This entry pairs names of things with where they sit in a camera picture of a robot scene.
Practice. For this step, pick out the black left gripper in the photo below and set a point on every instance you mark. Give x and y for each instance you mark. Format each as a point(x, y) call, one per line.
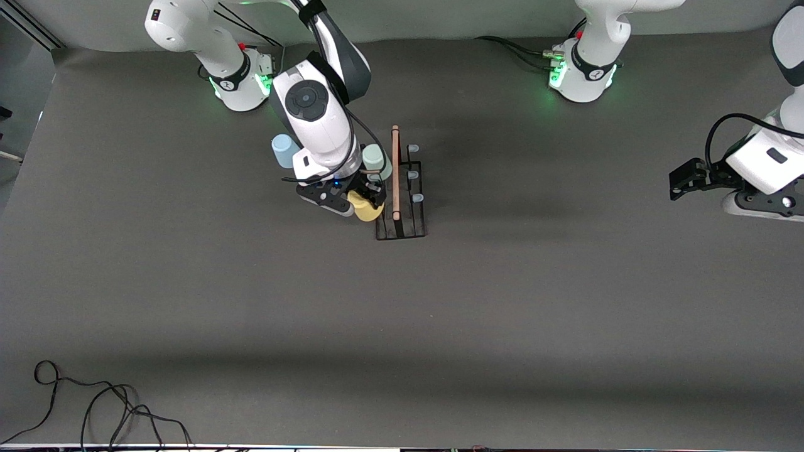
point(718, 174)

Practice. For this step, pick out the pale green plastic cup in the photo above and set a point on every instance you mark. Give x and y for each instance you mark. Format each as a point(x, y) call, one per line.
point(379, 160)

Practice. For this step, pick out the yellow plastic cup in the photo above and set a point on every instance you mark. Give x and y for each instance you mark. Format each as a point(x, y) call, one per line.
point(364, 210)

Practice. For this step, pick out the light blue plastic cup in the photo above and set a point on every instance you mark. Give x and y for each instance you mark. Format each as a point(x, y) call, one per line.
point(281, 150)

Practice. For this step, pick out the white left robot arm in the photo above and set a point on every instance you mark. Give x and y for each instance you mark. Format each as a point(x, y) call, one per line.
point(587, 69)

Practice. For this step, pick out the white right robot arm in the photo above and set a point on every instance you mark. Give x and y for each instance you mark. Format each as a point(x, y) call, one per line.
point(314, 119)

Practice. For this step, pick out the dark grey table cover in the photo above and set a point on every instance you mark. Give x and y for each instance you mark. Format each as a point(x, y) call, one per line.
point(502, 301)

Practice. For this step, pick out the black metal rail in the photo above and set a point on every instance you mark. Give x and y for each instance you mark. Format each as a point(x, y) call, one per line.
point(34, 31)

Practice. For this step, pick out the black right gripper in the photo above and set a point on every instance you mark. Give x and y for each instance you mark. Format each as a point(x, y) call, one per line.
point(365, 186)

